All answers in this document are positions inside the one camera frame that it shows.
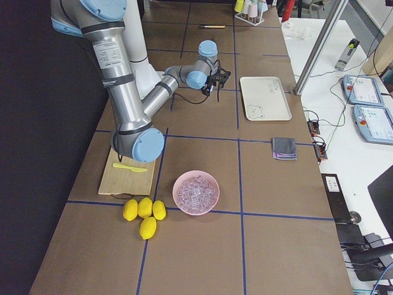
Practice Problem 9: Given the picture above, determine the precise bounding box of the aluminium frame post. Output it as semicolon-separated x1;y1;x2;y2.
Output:
294;0;349;95

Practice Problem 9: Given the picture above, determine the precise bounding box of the blue teach pendant tablet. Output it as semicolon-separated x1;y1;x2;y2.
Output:
343;74;384;106
352;104;393;145

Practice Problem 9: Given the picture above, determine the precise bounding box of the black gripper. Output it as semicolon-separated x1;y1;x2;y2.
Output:
201;68;231;95

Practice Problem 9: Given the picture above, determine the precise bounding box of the whole yellow lemon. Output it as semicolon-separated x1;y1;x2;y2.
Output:
152;200;166;221
122;199;138;221
138;197;153;219
139;216;157;240

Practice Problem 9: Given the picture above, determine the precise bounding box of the steel muddler rod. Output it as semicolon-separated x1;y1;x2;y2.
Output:
200;25;226;30

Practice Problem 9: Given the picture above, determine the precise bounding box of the cream bear serving tray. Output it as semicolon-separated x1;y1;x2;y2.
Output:
240;76;292;121

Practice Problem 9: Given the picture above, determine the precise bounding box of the grey purple folded cloth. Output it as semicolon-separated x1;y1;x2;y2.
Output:
271;137;297;160

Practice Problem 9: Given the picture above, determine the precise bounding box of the wooden cutting board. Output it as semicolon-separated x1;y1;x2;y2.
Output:
98;148;155;195

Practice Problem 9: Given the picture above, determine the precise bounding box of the pink bowl of ice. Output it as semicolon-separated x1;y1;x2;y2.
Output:
173;170;220;216

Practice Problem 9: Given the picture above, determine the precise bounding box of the white cup rack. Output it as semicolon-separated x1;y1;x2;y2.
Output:
235;12;265;26

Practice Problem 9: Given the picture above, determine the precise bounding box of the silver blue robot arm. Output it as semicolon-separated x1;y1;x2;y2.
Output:
51;0;230;163

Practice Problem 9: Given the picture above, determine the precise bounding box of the yellow plastic knife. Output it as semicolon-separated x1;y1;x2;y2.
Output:
112;163;147;173

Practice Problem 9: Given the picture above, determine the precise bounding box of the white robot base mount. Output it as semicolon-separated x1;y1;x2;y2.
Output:
123;0;163;100

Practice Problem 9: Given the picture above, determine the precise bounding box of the yellow cup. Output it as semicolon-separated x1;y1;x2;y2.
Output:
234;0;244;13

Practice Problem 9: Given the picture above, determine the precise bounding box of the pink cup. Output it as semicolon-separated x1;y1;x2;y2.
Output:
248;3;258;18

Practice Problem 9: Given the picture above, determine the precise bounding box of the black power strip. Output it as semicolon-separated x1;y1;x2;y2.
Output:
313;141;328;162
307;120;321;136

